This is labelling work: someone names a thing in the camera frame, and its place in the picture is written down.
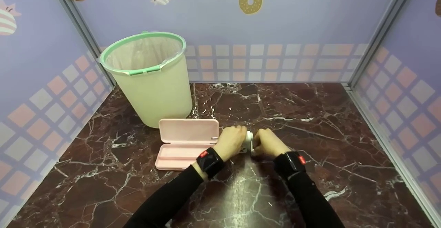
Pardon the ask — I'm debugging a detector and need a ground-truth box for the person's left hand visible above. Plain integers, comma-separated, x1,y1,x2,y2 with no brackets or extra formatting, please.
213,125,248,162

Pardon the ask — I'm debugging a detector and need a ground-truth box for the person's right hand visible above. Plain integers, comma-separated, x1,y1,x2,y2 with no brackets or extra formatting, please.
251,128,291,159

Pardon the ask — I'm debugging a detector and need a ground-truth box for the small white device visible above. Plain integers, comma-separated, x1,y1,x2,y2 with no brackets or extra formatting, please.
238,131,254,154

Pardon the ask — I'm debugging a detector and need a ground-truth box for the person's right forearm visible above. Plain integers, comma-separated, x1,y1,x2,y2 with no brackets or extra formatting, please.
285,170,346,228

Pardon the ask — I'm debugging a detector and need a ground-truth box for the person's left forearm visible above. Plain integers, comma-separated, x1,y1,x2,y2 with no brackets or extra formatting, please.
123,162,209,228

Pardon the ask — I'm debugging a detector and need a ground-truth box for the black wrist band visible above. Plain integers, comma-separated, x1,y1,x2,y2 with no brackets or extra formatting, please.
273,151,307,181
196,147,225,179

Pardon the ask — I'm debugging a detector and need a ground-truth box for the open pink plastic case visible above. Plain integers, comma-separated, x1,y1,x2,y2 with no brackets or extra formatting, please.
155,118,220,171

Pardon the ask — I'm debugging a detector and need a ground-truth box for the pale green waste bin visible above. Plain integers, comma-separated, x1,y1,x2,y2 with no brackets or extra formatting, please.
99,31,193,129

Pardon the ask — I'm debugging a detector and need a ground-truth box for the clear plastic bin liner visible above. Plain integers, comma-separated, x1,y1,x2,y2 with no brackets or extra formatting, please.
100,32,187,72

